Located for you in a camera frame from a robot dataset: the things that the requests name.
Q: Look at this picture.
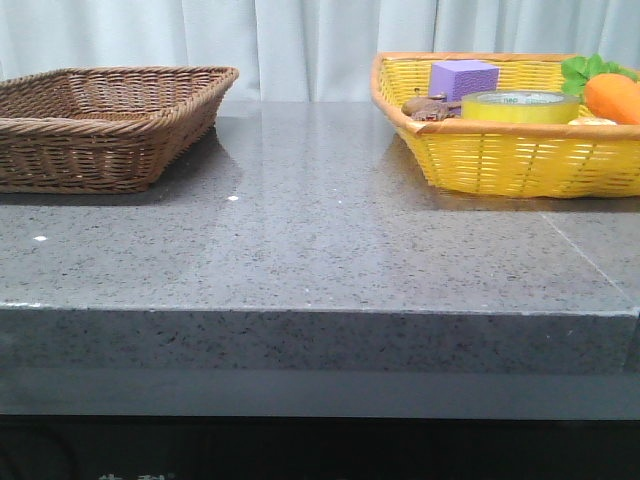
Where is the orange toy carrot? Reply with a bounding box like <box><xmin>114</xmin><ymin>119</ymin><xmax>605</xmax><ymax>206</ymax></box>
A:
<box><xmin>560</xmin><ymin>54</ymin><xmax>639</xmax><ymax>125</ymax></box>

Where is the white curtain backdrop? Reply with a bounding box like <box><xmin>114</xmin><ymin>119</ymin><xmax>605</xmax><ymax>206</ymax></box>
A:
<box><xmin>1</xmin><ymin>1</ymin><xmax>639</xmax><ymax>102</ymax></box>

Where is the yellow wicker basket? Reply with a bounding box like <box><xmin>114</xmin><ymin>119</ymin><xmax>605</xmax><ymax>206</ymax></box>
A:
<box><xmin>370</xmin><ymin>52</ymin><xmax>639</xmax><ymax>198</ymax></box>

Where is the purple foam cube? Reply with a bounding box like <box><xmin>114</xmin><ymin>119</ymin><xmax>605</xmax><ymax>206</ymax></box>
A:
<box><xmin>429</xmin><ymin>60</ymin><xmax>500</xmax><ymax>101</ymax></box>

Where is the brown toy animal figure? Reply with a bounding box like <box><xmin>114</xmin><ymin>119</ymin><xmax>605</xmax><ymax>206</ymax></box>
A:
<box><xmin>401</xmin><ymin>91</ymin><xmax>462</xmax><ymax>122</ymax></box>

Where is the yellow tape roll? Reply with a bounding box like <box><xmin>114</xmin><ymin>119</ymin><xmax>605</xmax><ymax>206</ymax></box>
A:
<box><xmin>461</xmin><ymin>90</ymin><xmax>581</xmax><ymax>124</ymax></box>

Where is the brown wicker basket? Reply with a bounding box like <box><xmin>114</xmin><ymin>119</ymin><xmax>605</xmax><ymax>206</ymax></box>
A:
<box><xmin>1</xmin><ymin>66</ymin><xmax>239</xmax><ymax>194</ymax></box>

